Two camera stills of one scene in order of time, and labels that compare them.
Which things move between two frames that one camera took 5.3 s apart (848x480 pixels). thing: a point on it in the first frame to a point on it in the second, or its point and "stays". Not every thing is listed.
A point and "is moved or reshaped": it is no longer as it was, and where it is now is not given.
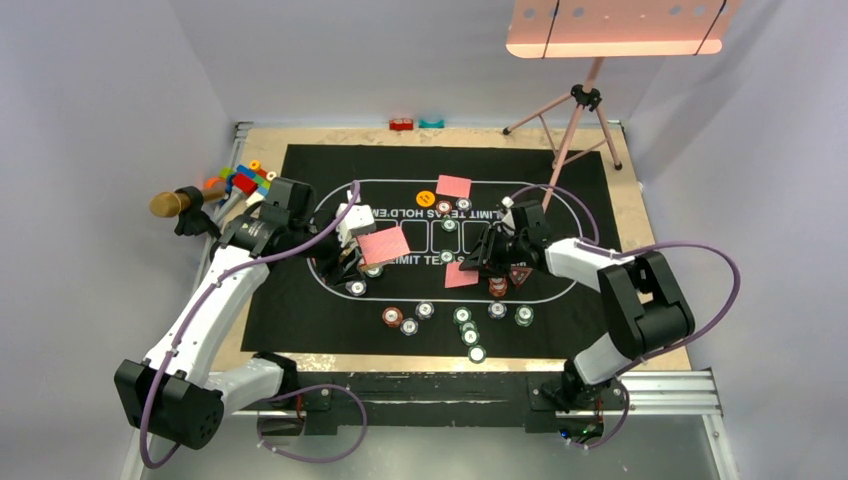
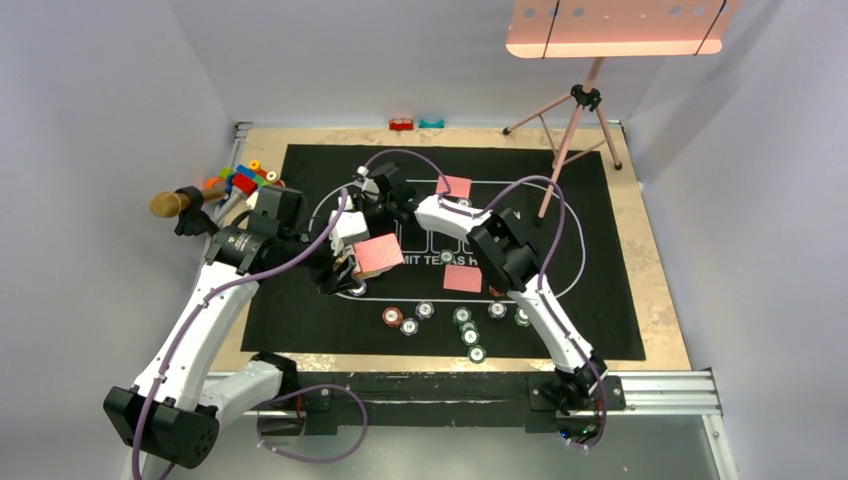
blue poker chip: (409, 326) stays
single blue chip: (497, 310) stays
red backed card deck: (382, 246) is moved or reshaped
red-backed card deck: (453, 186) stays
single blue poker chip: (357, 288) stays
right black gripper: (480, 257) to (369, 199)
